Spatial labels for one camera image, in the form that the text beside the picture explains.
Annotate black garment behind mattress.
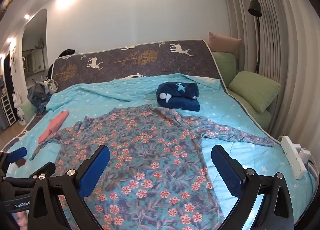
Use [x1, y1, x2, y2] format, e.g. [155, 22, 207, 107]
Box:
[59, 49, 75, 57]

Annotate green pillow front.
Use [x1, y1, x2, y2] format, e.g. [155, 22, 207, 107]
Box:
[228, 71, 281, 113]

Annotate black floor lamp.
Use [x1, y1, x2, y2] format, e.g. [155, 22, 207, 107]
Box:
[248, 0, 262, 74]

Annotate green pillow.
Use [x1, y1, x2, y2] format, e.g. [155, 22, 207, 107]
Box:
[228, 71, 281, 113]
[213, 52, 237, 87]

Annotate white cat figurine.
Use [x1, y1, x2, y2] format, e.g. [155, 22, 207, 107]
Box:
[12, 93, 27, 125]

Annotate white power strip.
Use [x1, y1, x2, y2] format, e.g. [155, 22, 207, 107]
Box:
[280, 136, 311, 179]

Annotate light blue star quilt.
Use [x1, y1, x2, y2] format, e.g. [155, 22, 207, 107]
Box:
[8, 74, 316, 220]

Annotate beige curtain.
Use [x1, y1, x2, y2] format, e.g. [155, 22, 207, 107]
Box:
[226, 0, 319, 153]

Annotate blue denim clothes pile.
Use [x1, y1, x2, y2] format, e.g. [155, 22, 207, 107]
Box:
[27, 82, 52, 114]

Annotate white small shelf rack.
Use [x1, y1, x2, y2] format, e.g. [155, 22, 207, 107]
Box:
[1, 94, 16, 126]

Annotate folded pink garment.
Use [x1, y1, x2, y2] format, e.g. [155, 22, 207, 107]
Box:
[38, 110, 69, 144]

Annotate arched wall mirror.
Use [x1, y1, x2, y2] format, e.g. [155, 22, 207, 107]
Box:
[22, 9, 49, 78]

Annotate beige pink pillow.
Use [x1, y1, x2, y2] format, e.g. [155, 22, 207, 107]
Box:
[208, 32, 241, 56]

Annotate green pillow back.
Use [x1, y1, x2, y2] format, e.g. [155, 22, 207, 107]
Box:
[213, 52, 237, 87]

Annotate floral teal shirt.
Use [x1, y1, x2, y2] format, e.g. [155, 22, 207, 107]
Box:
[29, 104, 275, 230]

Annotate navy star blanket bundle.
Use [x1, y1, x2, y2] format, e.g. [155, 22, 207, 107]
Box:
[156, 82, 200, 112]

